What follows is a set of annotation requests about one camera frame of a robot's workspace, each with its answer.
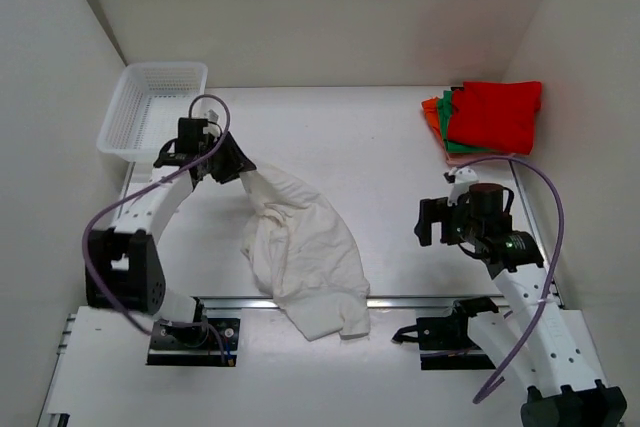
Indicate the aluminium table rail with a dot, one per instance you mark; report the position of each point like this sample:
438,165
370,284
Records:
329,303

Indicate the red folded t shirt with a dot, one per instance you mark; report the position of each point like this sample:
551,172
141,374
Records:
499,117

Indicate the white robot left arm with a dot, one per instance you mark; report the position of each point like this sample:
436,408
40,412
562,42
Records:
124,257

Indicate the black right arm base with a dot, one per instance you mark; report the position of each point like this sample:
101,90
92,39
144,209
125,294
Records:
443,341

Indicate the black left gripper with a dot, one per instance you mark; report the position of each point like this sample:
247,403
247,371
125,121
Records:
238,160

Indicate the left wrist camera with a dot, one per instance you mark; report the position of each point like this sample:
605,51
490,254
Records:
213,127

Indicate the white t shirt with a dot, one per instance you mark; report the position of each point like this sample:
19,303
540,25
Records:
298,246

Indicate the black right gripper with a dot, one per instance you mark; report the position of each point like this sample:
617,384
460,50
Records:
433,211

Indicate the green folded t shirt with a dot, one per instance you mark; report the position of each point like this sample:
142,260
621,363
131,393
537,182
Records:
445,111

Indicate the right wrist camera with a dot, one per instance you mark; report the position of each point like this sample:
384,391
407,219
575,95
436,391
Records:
460,180

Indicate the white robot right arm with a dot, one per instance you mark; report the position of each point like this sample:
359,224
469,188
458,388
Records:
533,346

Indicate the orange folded t shirt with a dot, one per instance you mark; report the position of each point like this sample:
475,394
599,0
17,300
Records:
431,114

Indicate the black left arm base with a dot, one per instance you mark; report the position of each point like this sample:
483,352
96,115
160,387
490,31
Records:
215,346

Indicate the pink folded t shirt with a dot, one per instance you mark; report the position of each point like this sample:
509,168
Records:
461,156

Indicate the white plastic basket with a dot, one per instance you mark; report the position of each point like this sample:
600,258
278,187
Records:
147,102

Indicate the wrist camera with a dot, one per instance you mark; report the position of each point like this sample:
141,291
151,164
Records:
460,180
213,127

